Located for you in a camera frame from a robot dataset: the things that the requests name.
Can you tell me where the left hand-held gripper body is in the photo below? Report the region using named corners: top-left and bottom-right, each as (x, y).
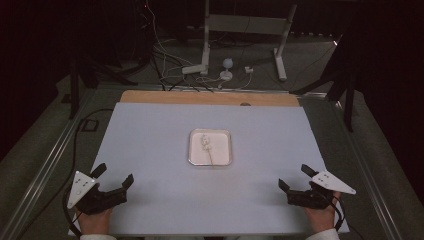
top-left (67, 170), bottom-right (129, 216)

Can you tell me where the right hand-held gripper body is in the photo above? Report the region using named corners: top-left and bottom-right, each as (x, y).
top-left (286, 170), bottom-right (357, 211)

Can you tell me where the square metal tray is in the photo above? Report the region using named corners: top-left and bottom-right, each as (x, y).
top-left (187, 128), bottom-right (233, 167)

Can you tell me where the thin wooden skewer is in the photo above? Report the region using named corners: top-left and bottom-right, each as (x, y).
top-left (201, 133), bottom-right (216, 168)

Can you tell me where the person's left hand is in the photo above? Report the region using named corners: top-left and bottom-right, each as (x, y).
top-left (75, 207), bottom-right (113, 236)

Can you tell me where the person's right hand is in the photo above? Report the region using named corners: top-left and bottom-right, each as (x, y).
top-left (302, 191), bottom-right (342, 234)

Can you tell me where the light blue table mat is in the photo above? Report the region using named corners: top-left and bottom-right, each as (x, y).
top-left (67, 101), bottom-right (350, 237)

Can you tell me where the black angled stand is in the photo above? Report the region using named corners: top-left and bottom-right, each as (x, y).
top-left (289, 31), bottom-right (359, 133)

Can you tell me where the black tripod stand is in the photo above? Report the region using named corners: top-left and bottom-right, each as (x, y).
top-left (67, 46), bottom-right (140, 121)

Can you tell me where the white round webcam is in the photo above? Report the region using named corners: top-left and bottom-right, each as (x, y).
top-left (219, 57), bottom-right (235, 82)

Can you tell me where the right hand-held gripper black cable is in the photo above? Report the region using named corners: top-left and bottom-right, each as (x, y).
top-left (329, 195), bottom-right (345, 233)

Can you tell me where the hand-held gripper black cable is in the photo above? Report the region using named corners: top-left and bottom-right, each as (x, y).
top-left (329, 195), bottom-right (345, 233)
top-left (62, 185), bottom-right (83, 239)

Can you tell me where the long black floor cable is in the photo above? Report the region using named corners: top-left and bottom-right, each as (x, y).
top-left (14, 107), bottom-right (115, 240)

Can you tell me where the left hand-held gripper black cable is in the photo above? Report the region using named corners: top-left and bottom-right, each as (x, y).
top-left (62, 185), bottom-right (83, 239)

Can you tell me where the black square floor bracket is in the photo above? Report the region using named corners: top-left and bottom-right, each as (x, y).
top-left (80, 118), bottom-right (100, 133)

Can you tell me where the metal floor rail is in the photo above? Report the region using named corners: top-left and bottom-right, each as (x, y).
top-left (332, 99), bottom-right (405, 240)
top-left (0, 87), bottom-right (98, 240)

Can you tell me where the white cable bundle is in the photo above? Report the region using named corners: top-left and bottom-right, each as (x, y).
top-left (145, 0), bottom-right (234, 92)

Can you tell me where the white metal stand frame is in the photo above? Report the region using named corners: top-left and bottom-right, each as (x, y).
top-left (200, 0), bottom-right (298, 82)

